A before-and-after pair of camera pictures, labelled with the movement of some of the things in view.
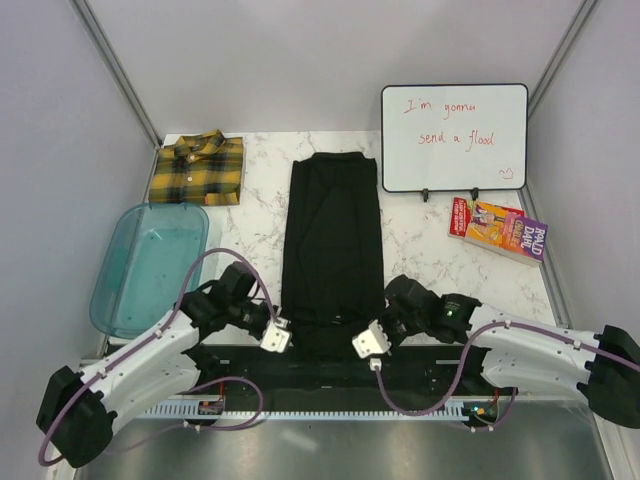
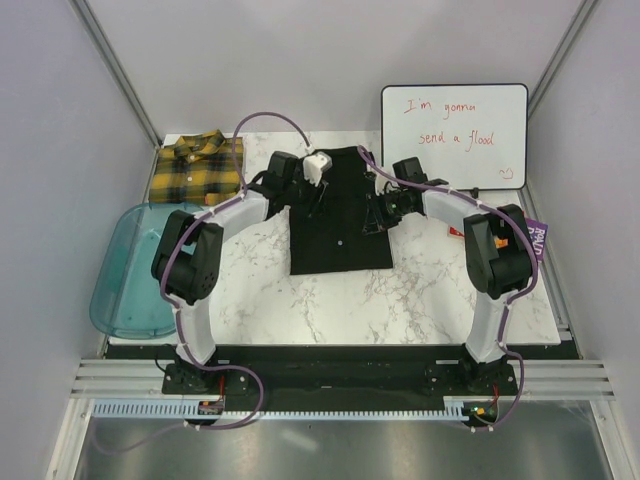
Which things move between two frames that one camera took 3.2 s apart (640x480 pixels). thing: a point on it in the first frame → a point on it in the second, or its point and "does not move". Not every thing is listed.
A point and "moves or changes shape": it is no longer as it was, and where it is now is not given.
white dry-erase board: [454, 137] does not move
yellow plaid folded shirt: [202, 168] does not move
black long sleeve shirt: [331, 283] moves or changes shape
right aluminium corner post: [537, 94] does not move
